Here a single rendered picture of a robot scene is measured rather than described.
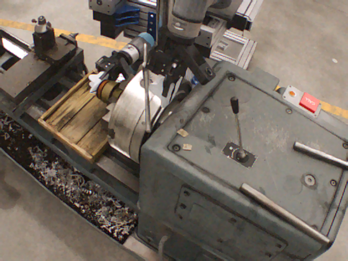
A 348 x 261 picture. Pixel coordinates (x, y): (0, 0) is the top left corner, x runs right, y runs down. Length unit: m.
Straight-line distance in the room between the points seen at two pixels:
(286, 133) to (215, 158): 0.24
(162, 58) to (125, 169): 0.60
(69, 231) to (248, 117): 1.45
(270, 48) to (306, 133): 2.38
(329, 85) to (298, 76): 0.32
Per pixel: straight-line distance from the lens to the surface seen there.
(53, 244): 2.18
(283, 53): 3.43
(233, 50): 2.90
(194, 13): 0.81
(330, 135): 1.13
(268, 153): 0.99
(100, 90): 1.27
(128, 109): 1.08
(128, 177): 1.33
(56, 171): 1.69
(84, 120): 1.46
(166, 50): 0.88
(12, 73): 1.61
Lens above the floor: 2.03
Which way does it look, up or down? 53 degrees down
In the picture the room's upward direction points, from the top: 10 degrees clockwise
